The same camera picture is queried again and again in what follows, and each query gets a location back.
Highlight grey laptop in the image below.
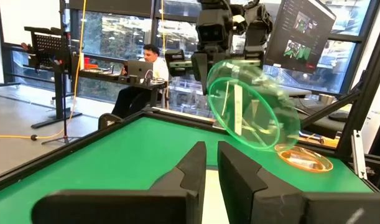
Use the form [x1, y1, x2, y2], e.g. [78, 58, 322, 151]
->
[126, 59, 155, 80]

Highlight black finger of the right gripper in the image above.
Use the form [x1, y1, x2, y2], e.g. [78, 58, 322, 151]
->
[244, 45, 267, 71]
[191, 52, 210, 96]

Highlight clear green plastic plate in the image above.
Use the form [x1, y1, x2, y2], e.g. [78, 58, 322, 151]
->
[205, 58, 302, 154]

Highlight red box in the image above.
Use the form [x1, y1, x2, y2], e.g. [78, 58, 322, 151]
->
[83, 57, 99, 70]

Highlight clear orange plastic plate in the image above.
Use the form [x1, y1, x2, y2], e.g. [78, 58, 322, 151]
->
[274, 143, 335, 174]

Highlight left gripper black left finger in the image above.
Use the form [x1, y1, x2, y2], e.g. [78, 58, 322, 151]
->
[30, 141, 207, 224]

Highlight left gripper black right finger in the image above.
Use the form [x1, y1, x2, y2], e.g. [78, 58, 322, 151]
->
[217, 141, 380, 224]

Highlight black computer monitor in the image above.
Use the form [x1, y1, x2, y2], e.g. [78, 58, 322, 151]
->
[263, 0, 337, 75]

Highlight black round monitor base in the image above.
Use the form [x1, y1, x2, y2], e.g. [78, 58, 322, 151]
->
[328, 111, 350, 123]

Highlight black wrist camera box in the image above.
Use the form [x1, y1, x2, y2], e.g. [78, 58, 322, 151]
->
[195, 8, 234, 52]

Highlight black diagonal frame brace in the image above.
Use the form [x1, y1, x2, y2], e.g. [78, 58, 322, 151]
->
[300, 90, 362, 129]

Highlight silver metal bracket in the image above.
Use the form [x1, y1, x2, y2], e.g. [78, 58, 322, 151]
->
[351, 129, 368, 180]

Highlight yellow cable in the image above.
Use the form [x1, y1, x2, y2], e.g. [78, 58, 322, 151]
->
[0, 0, 88, 141]

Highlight black table edge rail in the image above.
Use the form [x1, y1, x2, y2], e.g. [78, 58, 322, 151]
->
[0, 107, 380, 195]

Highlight black perforated panel stand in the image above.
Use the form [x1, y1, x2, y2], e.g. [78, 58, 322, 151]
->
[23, 26, 83, 130]

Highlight black aluminium frame post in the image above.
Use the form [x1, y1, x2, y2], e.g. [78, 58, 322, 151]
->
[335, 12, 380, 156]

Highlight person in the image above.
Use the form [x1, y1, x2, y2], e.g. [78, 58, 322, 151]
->
[111, 43, 170, 119]

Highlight black desk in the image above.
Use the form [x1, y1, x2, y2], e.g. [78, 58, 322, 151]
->
[78, 67, 169, 108]

